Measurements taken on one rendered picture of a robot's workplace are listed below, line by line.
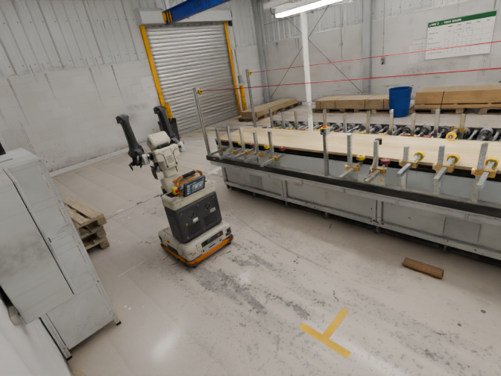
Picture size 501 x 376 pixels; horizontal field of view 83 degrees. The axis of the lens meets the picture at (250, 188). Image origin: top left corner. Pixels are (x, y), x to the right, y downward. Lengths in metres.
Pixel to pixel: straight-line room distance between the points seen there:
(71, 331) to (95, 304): 0.24
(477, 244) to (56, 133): 8.60
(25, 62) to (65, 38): 1.09
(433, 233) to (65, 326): 3.29
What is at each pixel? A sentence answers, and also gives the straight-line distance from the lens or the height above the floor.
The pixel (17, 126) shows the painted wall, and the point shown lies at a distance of 8.74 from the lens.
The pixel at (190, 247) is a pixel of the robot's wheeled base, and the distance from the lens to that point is 3.09.
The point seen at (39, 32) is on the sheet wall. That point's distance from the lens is 9.02.
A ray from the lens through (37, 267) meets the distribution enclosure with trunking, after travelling 1.55.
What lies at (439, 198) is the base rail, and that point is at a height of 0.70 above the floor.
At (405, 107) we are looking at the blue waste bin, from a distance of 8.49.
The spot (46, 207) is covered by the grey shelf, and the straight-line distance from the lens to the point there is 2.42.
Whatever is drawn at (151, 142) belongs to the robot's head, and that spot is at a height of 1.32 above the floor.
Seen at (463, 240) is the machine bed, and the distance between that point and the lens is 3.23.
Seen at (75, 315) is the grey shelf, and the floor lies 0.33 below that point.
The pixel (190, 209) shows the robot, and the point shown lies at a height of 0.64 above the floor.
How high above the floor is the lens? 1.93
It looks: 24 degrees down
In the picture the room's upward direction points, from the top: 10 degrees counter-clockwise
